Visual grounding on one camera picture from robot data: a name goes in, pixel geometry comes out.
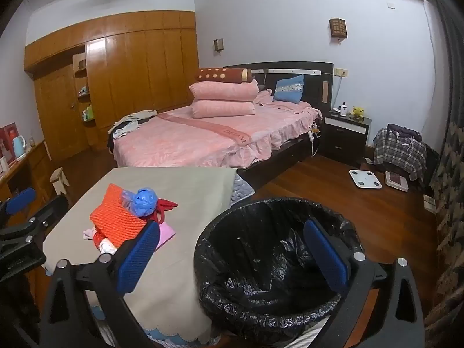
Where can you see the dark nightstand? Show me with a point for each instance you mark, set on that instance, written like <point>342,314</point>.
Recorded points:
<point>344,141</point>

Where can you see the trash bin with black bag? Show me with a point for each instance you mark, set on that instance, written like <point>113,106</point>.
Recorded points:
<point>261,261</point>

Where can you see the pink pad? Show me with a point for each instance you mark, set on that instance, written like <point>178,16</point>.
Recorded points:
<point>165,235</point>

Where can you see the brown dotted pillow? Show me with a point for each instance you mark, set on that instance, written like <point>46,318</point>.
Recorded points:
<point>221,75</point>

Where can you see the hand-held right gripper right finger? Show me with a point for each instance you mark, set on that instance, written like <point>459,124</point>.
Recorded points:
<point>324,257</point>

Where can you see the orange knitted cloth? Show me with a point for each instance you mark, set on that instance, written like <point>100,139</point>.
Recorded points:
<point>116,217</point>

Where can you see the white bottle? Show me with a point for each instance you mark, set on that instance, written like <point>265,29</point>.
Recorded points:
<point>343,110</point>

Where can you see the white small box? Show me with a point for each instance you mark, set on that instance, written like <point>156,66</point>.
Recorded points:
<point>430,203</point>

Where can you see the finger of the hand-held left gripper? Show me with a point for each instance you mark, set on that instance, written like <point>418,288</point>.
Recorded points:
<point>49,214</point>
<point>20,201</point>

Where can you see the dark wooden bed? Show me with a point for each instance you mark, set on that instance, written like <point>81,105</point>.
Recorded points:
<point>311,76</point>

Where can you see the red box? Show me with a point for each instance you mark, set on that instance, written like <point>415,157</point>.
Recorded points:
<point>7,137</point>

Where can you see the plaid cloth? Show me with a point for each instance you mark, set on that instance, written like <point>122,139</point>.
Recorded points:
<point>398,152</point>

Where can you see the wall socket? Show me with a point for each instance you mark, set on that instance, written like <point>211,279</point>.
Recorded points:
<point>340,72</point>

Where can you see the white wrapper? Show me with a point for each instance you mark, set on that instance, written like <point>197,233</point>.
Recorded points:
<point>105,246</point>

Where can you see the pile of clothes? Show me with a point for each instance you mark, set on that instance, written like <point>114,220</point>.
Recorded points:
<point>130,123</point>

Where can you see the grey quilted mat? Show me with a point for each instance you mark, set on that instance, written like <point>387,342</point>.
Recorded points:
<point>243,192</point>

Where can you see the patterned curtain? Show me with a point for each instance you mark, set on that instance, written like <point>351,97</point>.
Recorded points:
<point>449,188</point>

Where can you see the light blue kettle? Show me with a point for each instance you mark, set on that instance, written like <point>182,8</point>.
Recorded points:
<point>19,147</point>

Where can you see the wooden sideboard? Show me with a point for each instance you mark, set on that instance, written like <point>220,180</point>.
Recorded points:
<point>34,166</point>

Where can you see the pink folded blanket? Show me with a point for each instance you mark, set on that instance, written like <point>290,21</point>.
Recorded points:
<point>224,90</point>
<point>223,108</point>

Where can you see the blue plastic bag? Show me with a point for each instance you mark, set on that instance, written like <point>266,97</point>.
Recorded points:
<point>145,201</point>

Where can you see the yellow plush toy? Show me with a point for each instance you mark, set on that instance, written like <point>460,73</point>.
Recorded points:
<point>357,112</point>

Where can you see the bathroom scale with red top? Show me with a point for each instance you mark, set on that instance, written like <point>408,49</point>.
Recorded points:
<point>397,180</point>

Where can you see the blue cushion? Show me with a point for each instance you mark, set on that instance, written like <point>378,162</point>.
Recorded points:
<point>289,89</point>

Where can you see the wooden wardrobe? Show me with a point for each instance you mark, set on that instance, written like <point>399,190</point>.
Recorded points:
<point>145,65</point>

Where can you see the large wooden wall lamp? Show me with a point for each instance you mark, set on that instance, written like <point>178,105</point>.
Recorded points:
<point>338,28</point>

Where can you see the pink bedspread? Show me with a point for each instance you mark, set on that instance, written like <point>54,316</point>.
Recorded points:
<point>203,141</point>

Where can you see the small wooden stool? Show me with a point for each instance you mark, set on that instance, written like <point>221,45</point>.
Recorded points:
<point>60,179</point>

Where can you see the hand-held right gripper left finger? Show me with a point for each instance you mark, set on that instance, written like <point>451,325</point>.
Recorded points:
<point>139,257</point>

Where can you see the white bathroom scale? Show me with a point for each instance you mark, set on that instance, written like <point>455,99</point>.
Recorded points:
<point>365,179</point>

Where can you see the small wooden wall lamp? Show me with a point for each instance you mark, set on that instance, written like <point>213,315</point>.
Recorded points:
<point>218,44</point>

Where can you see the wooden door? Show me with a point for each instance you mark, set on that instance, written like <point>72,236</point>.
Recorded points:
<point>58,116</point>

